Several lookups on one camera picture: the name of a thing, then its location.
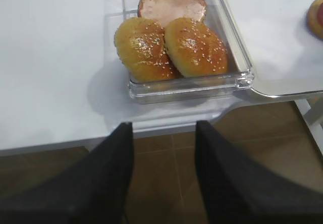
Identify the sesame bun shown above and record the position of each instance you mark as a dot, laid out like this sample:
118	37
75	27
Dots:
140	47
194	49

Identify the pink ham slice in container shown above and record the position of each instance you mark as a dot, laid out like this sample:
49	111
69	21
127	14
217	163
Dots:
165	11

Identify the clear plastic bun container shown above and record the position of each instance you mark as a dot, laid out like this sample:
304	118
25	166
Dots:
218	18

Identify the sesame top bun right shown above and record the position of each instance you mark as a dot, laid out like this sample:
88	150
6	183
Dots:
194	49

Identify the pink ham slice on bun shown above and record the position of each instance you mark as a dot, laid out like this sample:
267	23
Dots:
320	18

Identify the white tray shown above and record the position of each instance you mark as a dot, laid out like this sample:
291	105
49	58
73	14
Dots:
277	82

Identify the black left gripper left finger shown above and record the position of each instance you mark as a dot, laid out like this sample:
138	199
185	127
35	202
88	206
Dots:
94	190

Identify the sesame top bun left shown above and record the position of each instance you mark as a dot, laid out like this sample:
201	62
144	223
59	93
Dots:
140	47

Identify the bottom bun half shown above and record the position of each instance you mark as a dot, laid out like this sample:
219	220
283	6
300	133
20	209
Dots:
312	22

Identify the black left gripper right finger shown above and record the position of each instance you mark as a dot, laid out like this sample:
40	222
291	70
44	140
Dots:
236	189

